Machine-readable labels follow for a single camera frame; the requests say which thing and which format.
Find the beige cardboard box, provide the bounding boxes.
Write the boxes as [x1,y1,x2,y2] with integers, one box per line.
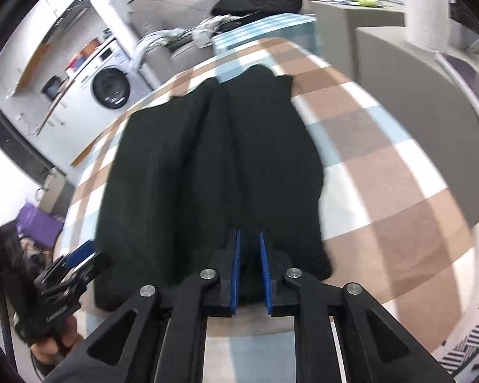
[311,0,408,77]

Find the grey sofa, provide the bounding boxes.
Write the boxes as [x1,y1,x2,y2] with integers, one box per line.
[128,2,224,88]

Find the purple striped mat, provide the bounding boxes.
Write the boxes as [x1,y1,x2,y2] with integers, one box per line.
[439,54,479,128]

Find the black knit sweater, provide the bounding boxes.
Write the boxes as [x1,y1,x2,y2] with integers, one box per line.
[94,65,333,311]

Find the grey white clothes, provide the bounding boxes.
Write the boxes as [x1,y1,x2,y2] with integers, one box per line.
[191,15,240,49]

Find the person's left hand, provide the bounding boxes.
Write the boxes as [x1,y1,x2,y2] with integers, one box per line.
[30,321,83,368]

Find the light blue plaid cloth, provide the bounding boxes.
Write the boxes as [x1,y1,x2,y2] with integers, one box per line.
[211,13,317,54]

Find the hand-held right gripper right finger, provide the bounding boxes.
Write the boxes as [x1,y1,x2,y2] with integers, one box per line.
[259,230,456,383]

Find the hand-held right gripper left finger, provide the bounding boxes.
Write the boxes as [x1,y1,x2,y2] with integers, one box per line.
[44,229,242,383]

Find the purple plastic bag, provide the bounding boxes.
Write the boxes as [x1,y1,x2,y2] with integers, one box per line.
[16,203,65,250]

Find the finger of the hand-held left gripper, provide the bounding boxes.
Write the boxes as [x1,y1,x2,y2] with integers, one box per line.
[62,240,97,269]
[78,251,111,285]

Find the brown blue checked blanket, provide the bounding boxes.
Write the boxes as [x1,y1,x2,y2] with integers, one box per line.
[56,37,476,383]

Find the black white striped rug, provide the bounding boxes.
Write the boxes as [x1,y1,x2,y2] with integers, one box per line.
[439,307,479,376]

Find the white paper towel roll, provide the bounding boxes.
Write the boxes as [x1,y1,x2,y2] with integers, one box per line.
[405,0,452,52]

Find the white washing machine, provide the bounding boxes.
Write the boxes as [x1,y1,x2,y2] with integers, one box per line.
[66,36,152,128]

